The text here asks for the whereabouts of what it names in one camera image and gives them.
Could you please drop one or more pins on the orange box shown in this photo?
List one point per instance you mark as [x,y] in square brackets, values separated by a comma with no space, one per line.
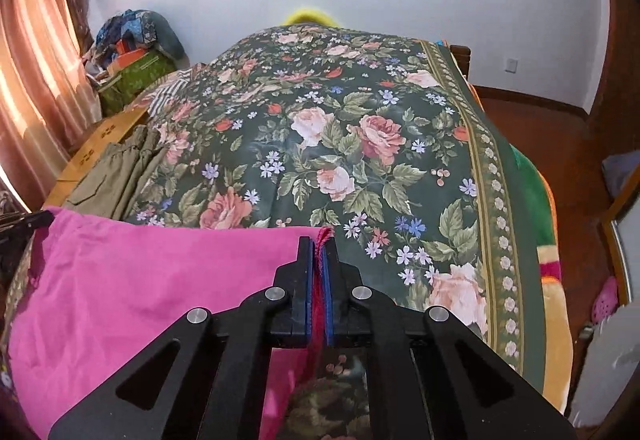
[131,51]

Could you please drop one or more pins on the pile of clothes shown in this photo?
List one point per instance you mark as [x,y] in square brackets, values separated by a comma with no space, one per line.
[145,27]

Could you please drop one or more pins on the wooden bed frame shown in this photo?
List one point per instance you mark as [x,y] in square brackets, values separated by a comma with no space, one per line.
[461,60]

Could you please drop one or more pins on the yellow foam tube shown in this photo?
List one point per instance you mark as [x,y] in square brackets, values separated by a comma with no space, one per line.
[310,16]

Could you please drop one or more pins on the olive green pants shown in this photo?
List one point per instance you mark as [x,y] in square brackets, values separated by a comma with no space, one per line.
[120,170]

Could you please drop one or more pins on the wooden board with cutouts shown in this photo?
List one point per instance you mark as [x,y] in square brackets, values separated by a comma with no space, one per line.
[107,135]

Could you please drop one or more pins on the white wall outlet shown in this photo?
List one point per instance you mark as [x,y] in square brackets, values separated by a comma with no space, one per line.
[511,65]

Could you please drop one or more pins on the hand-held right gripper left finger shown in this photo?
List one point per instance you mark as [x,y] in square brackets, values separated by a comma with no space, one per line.
[303,290]

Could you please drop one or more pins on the striped cloth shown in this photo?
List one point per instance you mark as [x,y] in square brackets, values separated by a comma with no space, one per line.
[167,92]

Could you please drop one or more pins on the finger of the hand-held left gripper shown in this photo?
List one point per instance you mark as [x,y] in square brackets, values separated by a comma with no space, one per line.
[25,223]

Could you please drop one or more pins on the pink pants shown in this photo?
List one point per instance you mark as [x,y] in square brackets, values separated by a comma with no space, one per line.
[140,280]

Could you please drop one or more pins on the grey cloth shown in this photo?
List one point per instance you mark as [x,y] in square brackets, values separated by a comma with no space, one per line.
[622,175]

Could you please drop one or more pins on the green patterned bag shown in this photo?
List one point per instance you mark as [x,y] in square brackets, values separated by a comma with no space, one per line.
[137,77]

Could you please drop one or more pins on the pink slipper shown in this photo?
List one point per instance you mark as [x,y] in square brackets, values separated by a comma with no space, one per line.
[605,300]

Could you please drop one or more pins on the dark floral bedspread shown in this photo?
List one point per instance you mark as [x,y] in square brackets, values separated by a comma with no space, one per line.
[350,145]

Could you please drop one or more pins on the white panel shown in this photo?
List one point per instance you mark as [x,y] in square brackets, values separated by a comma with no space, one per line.
[605,365]

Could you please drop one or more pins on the pink striped curtain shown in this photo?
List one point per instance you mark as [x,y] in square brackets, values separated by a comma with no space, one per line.
[35,70]

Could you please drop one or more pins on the green and orange fleece blanket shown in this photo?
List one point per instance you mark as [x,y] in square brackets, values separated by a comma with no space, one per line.
[531,180]

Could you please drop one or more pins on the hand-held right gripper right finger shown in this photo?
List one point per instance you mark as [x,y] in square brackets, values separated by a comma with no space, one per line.
[328,300]

